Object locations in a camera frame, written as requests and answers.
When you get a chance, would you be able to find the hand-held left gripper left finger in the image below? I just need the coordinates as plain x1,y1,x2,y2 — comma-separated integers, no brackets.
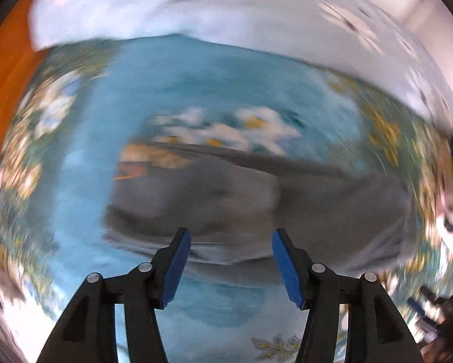
37,227,192,363

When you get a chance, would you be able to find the teal floral blanket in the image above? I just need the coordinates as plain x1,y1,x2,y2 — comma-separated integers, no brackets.
0,36,453,363

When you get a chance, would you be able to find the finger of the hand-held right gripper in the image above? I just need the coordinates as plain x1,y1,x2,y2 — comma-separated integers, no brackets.
406,297,444,343
419,286,448,308

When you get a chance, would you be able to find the orange wooden bed frame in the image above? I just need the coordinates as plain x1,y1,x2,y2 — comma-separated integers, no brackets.
0,0,53,175

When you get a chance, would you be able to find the light blue floral duvet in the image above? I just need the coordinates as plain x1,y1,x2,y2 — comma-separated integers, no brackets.
28,0,453,122

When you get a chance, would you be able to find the grey garment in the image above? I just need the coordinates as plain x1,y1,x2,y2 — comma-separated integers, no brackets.
103,142,419,284

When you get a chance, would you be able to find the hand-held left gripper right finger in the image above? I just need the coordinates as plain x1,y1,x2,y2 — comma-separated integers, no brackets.
272,228,423,363

